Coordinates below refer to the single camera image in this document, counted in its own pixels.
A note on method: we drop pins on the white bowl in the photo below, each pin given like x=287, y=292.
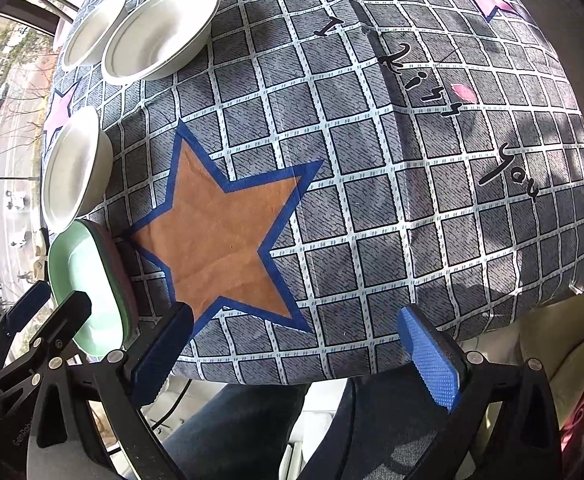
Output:
x=86, y=45
x=156, y=40
x=78, y=171

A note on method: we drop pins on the green square plate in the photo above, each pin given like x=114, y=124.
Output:
x=84, y=258

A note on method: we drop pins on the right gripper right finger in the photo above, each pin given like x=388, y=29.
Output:
x=438, y=359

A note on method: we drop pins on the person legs in jeans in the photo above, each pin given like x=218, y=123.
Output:
x=380, y=430

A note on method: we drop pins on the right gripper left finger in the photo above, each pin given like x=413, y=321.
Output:
x=153, y=354

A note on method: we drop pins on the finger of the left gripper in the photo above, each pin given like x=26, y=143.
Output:
x=27, y=306
x=63, y=324

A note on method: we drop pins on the grey checked star tablecloth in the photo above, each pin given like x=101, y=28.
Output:
x=448, y=152

